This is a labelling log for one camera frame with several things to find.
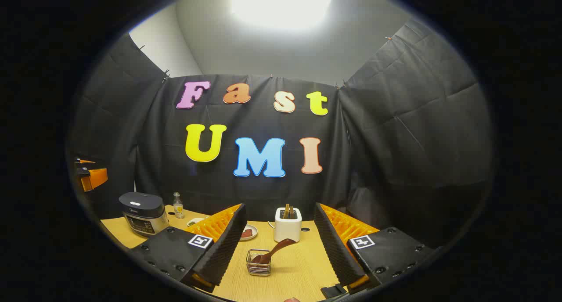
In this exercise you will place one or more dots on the brown wooden spoon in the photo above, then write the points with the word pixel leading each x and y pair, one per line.
pixel 281 246

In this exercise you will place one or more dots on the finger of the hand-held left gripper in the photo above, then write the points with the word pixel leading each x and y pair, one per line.
pixel 97 177
pixel 86 161

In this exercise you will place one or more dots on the black silver rice cooker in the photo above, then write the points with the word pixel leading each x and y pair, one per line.
pixel 142 214

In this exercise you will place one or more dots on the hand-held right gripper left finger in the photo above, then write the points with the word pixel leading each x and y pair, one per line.
pixel 228 245

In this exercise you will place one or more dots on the white toaster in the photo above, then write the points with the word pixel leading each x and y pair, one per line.
pixel 287 229

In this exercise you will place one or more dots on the white divided condiment dish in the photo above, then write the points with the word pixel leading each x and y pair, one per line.
pixel 195 221

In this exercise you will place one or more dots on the white round plate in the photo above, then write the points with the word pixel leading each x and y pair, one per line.
pixel 254 228

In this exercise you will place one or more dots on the ceiling light panel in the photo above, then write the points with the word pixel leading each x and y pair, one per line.
pixel 281 5

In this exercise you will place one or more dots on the red meat piece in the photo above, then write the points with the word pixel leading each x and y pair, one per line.
pixel 246 233

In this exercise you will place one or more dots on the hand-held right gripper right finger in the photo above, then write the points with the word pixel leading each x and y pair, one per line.
pixel 336 249

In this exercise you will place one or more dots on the small glass bottle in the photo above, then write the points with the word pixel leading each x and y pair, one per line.
pixel 178 209

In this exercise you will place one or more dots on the black backdrop cloth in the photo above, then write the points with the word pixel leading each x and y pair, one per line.
pixel 395 139

